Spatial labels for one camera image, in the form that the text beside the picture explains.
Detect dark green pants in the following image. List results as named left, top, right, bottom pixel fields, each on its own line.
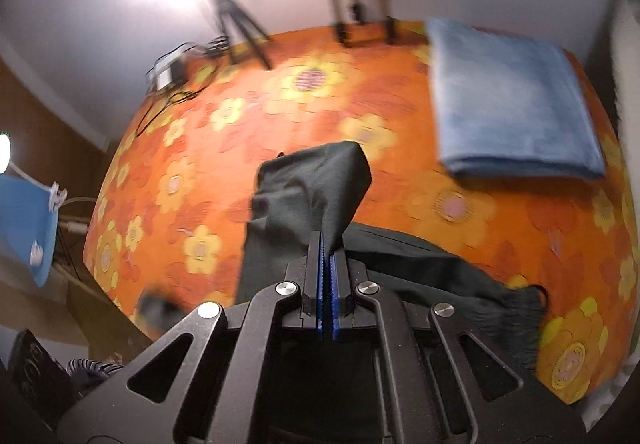
left=236, top=142, right=547, bottom=370

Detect orange floral bed cover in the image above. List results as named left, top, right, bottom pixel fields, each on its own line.
left=81, top=18, right=639, bottom=405

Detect zebra striped trouser leg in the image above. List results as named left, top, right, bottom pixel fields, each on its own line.
left=68, top=358, right=122, bottom=391

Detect folded light blue towel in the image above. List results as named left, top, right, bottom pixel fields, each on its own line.
left=426, top=18, right=605, bottom=180

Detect black power adapter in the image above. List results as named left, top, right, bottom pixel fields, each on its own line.
left=169, top=59, right=188, bottom=87

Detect white power strip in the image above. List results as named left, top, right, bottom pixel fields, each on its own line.
left=146, top=56, right=182, bottom=91

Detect black device with round buttons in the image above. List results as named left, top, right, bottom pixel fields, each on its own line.
left=8, top=329, right=74, bottom=419

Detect small black tripod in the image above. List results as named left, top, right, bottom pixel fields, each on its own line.
left=209, top=0, right=272, bottom=71

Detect white clip lamp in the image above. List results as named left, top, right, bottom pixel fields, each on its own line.
left=0, top=131, right=97, bottom=216

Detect blue chair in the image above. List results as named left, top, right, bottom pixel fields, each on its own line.
left=0, top=175, right=58, bottom=287

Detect green striped white pillow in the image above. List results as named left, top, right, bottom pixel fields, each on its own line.
left=611, top=0, right=640, bottom=152

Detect black power cable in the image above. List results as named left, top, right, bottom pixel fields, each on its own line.
left=134, top=36, right=231, bottom=138

